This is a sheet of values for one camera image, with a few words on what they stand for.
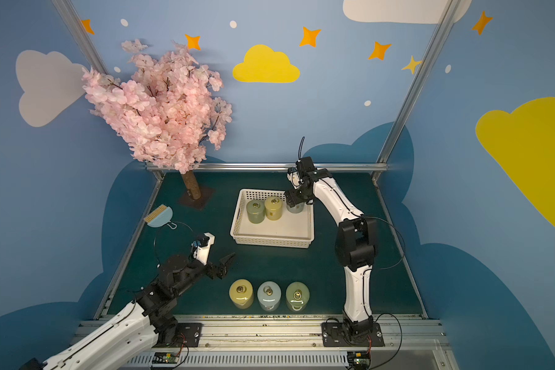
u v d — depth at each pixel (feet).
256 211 3.23
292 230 3.33
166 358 2.35
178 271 1.91
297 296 2.43
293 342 2.43
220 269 2.30
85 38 2.45
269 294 2.46
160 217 3.42
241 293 2.46
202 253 2.20
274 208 3.26
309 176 2.26
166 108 2.36
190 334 2.46
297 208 3.07
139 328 1.77
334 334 2.44
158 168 2.85
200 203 3.64
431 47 2.54
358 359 2.39
